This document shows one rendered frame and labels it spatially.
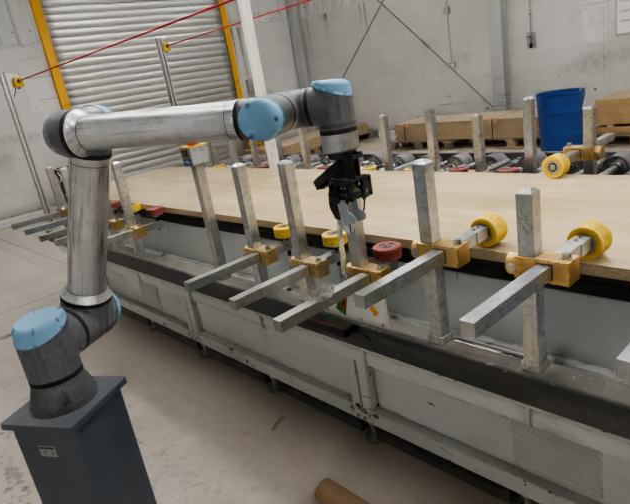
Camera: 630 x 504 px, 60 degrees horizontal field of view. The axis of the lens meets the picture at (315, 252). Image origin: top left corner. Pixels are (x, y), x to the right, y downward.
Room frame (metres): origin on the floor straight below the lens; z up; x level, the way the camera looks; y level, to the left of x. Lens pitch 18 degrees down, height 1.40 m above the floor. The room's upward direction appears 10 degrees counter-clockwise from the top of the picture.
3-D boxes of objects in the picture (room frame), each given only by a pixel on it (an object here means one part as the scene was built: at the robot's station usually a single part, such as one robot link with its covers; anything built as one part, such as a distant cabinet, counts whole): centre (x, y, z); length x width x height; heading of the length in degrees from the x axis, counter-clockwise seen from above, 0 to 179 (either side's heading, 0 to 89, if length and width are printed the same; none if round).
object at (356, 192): (1.32, -0.11, 1.14); 0.09 x 0.08 x 0.12; 40
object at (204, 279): (1.74, 0.24, 0.84); 0.44 x 0.03 x 0.04; 130
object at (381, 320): (1.45, -0.08, 0.75); 0.26 x 0.01 x 0.10; 40
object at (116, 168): (2.59, 0.84, 0.92); 0.04 x 0.04 x 0.48; 40
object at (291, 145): (10.11, -0.26, 0.23); 2.41 x 0.77 x 0.17; 132
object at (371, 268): (1.42, -0.13, 0.85); 0.14 x 0.06 x 0.05; 40
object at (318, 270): (1.61, 0.03, 0.83); 0.14 x 0.06 x 0.05; 40
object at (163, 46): (4.31, 0.83, 1.25); 0.15 x 0.08 x 1.10; 40
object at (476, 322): (0.99, -0.42, 0.95); 0.50 x 0.04 x 0.04; 130
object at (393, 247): (1.45, -0.20, 0.85); 0.08 x 0.08 x 0.11
